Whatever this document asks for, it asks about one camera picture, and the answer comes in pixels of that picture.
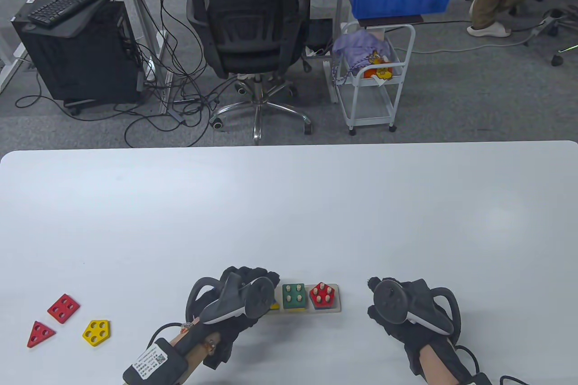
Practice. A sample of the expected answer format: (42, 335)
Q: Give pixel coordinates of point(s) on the white table leg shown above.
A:
(11, 64)

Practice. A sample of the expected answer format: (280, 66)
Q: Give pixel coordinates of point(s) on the yellow triangle block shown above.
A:
(275, 306)

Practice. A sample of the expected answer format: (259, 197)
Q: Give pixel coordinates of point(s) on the grey power strip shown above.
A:
(544, 27)

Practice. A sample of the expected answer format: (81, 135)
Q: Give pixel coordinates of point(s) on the black mesh office chair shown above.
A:
(253, 55)

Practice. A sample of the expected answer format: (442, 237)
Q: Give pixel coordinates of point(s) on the orange yellow toy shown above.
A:
(379, 71)

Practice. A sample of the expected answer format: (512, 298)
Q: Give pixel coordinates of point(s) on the person's left hand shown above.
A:
(239, 331)

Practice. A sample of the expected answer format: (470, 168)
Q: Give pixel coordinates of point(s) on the red triangle block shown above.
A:
(40, 334)

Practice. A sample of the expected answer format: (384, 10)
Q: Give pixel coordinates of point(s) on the yellow pentagon block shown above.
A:
(95, 333)

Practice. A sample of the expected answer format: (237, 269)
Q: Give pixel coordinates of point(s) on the red pentagon block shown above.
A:
(314, 298)

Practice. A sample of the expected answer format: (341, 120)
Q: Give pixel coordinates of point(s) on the black chair caster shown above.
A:
(557, 60)

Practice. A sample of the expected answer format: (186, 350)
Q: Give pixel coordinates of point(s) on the black keyboard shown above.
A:
(67, 1)

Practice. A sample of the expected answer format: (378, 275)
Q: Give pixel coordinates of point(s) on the person's right forearm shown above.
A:
(435, 369)

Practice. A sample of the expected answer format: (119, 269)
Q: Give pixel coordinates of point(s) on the red square block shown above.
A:
(63, 308)

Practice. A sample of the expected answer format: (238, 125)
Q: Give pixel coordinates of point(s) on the wooden peg board with posts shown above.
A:
(336, 306)

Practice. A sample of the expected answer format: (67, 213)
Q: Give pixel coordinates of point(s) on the black white hand controller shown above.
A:
(226, 308)
(390, 301)

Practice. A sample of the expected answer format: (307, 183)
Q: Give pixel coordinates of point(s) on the black floor box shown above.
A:
(321, 33)

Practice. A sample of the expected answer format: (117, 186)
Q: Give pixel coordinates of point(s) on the white desk frame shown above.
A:
(141, 19)

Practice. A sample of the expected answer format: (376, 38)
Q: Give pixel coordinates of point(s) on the white power strip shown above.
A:
(151, 70)

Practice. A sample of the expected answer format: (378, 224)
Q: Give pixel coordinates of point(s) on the brown board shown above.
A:
(388, 20)

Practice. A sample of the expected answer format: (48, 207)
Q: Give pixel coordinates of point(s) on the person's right hand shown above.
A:
(393, 331)

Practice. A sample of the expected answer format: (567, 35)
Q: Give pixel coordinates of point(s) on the black computer tower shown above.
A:
(81, 64)

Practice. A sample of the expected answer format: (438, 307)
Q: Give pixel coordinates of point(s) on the green square block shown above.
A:
(295, 295)

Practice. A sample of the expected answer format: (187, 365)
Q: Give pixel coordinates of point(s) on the white trolley cart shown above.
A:
(368, 109)

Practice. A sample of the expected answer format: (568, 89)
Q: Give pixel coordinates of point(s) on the person's left forearm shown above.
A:
(194, 353)

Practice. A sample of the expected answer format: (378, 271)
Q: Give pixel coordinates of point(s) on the black box with white label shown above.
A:
(169, 367)
(474, 379)

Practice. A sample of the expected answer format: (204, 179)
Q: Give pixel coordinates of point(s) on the purple cloth bag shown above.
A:
(359, 44)

